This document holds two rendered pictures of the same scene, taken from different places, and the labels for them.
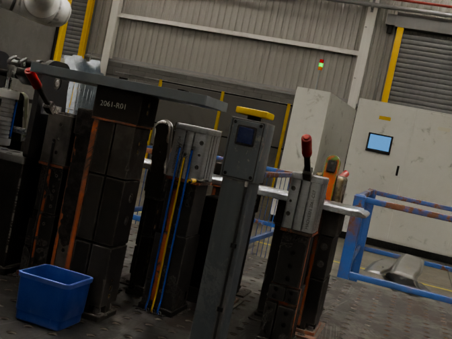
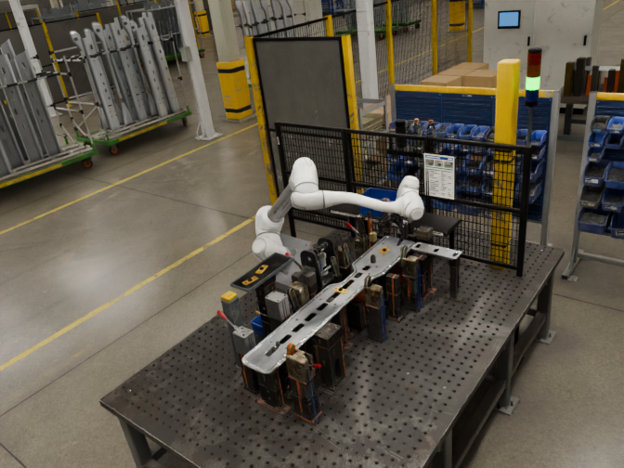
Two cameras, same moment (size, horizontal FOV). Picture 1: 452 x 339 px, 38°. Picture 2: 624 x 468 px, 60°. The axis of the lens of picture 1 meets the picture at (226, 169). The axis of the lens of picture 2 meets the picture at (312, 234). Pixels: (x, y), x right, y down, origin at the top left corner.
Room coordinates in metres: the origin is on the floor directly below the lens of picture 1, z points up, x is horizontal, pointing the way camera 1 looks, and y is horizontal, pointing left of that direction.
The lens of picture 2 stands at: (2.59, -1.97, 2.63)
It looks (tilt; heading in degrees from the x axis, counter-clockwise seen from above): 27 degrees down; 114
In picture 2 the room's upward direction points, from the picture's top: 7 degrees counter-clockwise
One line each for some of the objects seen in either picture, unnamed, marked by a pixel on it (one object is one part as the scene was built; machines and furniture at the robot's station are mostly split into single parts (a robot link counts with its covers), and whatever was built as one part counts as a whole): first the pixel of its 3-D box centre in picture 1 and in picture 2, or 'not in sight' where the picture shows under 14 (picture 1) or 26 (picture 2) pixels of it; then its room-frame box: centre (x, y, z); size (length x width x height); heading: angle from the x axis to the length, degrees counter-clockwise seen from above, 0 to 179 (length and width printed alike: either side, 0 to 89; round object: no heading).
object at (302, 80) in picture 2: not in sight; (308, 138); (0.46, 2.94, 1.00); 1.34 x 0.14 x 2.00; 164
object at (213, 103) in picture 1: (130, 87); (263, 271); (1.28, 0.22, 1.16); 0.37 x 0.14 x 0.02; 74
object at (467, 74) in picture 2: not in sight; (469, 111); (1.74, 5.53, 0.52); 1.20 x 0.80 x 1.05; 71
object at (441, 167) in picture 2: not in sight; (439, 175); (2.05, 1.30, 1.30); 0.23 x 0.02 x 0.31; 164
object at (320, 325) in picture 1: (319, 269); (269, 383); (1.49, -0.26, 0.84); 0.18 x 0.06 x 0.29; 164
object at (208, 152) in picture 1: (180, 218); (281, 328); (1.42, 0.08, 0.90); 0.13 x 0.10 x 0.41; 164
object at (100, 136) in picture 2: not in sight; (125, 90); (-4.29, 5.94, 0.88); 1.91 x 1.01 x 1.76; 76
